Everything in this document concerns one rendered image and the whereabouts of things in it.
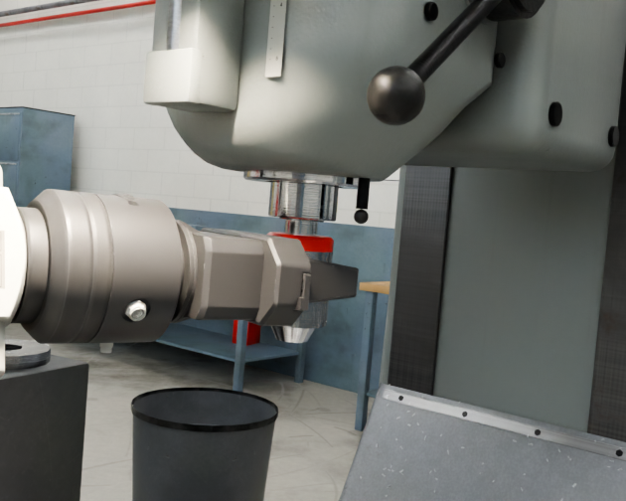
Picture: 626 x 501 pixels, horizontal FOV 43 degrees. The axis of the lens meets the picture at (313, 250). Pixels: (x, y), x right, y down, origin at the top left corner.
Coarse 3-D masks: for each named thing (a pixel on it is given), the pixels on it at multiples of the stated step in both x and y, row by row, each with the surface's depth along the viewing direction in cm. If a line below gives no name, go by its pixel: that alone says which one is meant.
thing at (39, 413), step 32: (32, 352) 76; (0, 384) 70; (32, 384) 74; (64, 384) 77; (0, 416) 71; (32, 416) 74; (64, 416) 78; (0, 448) 71; (32, 448) 74; (64, 448) 78; (0, 480) 71; (32, 480) 75; (64, 480) 78
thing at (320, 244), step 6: (270, 234) 54; (276, 234) 53; (282, 234) 53; (288, 234) 54; (300, 240) 52; (306, 240) 52; (312, 240) 53; (318, 240) 53; (324, 240) 53; (330, 240) 54; (306, 246) 52; (312, 246) 53; (318, 246) 53; (324, 246) 53; (330, 246) 54
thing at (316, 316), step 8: (312, 256) 53; (320, 256) 53; (328, 256) 54; (312, 304) 53; (320, 304) 53; (304, 312) 53; (312, 312) 53; (320, 312) 54; (296, 320) 53; (304, 320) 53; (312, 320) 53; (320, 320) 54
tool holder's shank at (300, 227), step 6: (288, 222) 54; (294, 222) 54; (300, 222) 54; (306, 222) 54; (312, 222) 54; (324, 222) 55; (288, 228) 54; (294, 228) 54; (300, 228) 54; (306, 228) 54; (312, 228) 54; (294, 234) 54; (300, 234) 54; (306, 234) 54; (312, 234) 54
